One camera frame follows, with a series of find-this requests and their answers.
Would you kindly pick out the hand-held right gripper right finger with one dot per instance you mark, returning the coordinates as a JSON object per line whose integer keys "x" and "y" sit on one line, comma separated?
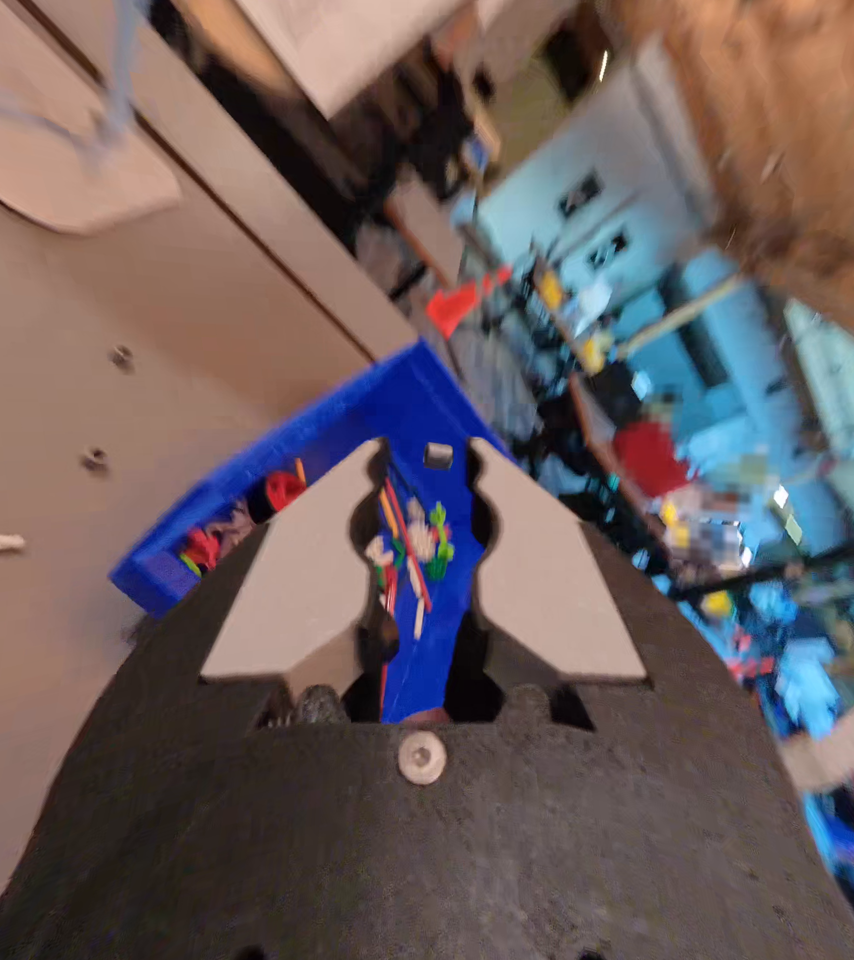
{"x": 554, "y": 600}

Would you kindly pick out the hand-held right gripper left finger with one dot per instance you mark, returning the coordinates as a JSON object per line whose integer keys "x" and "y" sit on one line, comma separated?
{"x": 299, "y": 592}

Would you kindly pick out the pile of colourful construction pieces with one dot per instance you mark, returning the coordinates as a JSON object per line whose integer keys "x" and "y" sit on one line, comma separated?
{"x": 419, "y": 536}

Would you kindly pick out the small grey cylinder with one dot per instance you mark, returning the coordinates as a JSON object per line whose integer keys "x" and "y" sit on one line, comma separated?
{"x": 438, "y": 455}

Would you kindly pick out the blue plastic bin white tag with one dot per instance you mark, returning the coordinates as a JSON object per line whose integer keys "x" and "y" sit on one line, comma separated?
{"x": 367, "y": 405}

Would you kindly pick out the black toy wheel red hub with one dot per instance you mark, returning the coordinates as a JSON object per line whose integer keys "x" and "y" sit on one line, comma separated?
{"x": 284, "y": 491}

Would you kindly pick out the lime green connector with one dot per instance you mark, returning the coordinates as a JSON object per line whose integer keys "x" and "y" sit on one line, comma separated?
{"x": 440, "y": 540}

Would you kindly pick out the red tote bag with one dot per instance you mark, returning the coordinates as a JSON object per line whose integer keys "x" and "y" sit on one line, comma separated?
{"x": 652, "y": 457}

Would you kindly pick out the small metal spacer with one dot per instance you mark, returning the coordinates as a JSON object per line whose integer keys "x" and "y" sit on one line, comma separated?
{"x": 95, "y": 461}
{"x": 122, "y": 358}

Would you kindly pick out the orange traffic cone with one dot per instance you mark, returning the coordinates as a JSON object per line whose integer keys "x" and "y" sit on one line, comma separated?
{"x": 453, "y": 307}

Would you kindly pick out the white document stand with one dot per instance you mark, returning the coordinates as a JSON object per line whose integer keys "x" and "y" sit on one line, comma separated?
{"x": 119, "y": 195}

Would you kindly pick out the black wall poster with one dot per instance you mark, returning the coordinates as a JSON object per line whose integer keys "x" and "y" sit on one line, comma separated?
{"x": 607, "y": 251}
{"x": 581, "y": 193}

